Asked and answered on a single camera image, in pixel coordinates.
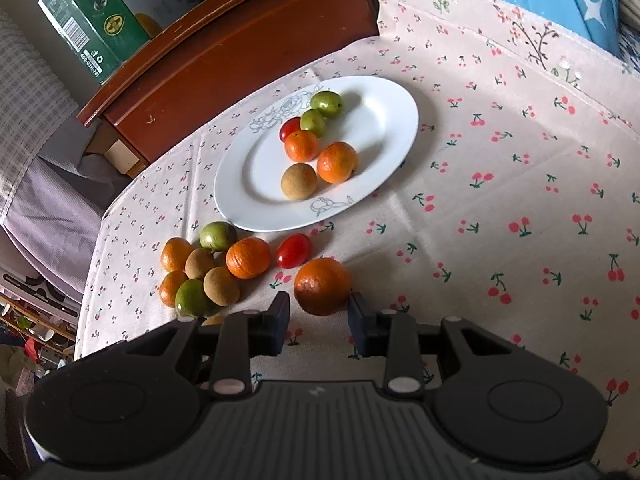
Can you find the white oval plate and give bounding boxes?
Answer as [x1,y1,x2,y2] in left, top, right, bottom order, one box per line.
[214,75,420,232]

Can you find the cherry print tablecloth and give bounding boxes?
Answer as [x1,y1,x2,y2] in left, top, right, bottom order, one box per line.
[74,35,640,461]

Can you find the floral print cloth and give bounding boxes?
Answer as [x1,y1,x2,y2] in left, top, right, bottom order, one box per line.
[364,0,640,126]

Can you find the green jujube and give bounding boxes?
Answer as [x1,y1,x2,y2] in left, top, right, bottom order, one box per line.
[310,91,345,118]
[175,278,211,317]
[200,221,238,252]
[300,108,327,137]

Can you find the large orange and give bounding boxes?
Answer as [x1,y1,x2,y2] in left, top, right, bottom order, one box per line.
[294,257,352,317]

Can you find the checked cloth cover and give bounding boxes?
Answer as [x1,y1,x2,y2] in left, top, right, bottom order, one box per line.
[0,7,81,221]

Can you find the green printed carton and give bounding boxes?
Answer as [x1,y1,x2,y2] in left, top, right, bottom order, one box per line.
[38,0,201,85]

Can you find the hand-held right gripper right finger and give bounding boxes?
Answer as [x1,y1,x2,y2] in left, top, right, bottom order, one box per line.
[347,290,527,397]

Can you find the bamboo shelf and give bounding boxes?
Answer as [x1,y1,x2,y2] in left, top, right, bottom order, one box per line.
[0,295,81,391]

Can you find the red cherry tomato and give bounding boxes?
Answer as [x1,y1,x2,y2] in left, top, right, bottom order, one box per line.
[276,233,313,269]
[278,116,303,143]

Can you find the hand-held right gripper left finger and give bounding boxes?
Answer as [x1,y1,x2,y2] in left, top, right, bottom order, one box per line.
[120,290,292,398]

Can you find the small mandarin orange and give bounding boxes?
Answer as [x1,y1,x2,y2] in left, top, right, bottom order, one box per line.
[158,270,189,306]
[226,237,272,280]
[284,130,320,163]
[316,141,359,184]
[160,237,193,272]

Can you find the lavender waffle cloth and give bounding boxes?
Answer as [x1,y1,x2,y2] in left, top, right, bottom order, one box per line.
[0,125,131,291]

